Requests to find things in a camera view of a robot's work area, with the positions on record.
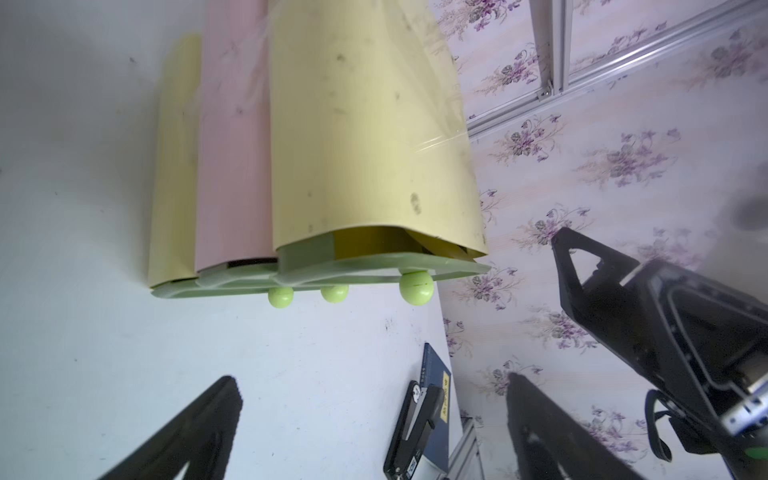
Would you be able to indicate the dark blue notebook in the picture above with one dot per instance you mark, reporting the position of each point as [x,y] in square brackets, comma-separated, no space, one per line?
[436,375]

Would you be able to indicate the green top drawer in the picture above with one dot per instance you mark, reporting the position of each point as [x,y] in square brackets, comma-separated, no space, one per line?
[413,261]

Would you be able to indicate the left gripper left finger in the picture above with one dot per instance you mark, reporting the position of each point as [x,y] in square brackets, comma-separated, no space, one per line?
[196,443]

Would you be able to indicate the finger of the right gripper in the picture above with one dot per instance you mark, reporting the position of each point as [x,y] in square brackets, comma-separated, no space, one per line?
[616,313]

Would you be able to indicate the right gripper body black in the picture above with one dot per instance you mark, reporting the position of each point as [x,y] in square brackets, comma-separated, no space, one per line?
[703,346]

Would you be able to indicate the green bottom drawer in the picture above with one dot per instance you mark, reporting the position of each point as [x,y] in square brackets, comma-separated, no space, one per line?
[278,296]

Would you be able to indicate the aluminium front rail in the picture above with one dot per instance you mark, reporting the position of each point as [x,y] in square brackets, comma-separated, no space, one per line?
[465,462]

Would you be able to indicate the green middle drawer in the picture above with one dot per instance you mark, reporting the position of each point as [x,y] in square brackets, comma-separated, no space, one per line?
[332,291]

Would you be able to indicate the green drawer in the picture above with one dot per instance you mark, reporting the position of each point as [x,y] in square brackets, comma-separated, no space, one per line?
[278,296]
[332,291]
[413,261]

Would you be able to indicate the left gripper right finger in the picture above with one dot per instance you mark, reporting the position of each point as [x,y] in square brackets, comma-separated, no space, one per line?
[549,444]

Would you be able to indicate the yellow green drawer cabinet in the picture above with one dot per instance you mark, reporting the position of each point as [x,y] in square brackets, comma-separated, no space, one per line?
[284,120]

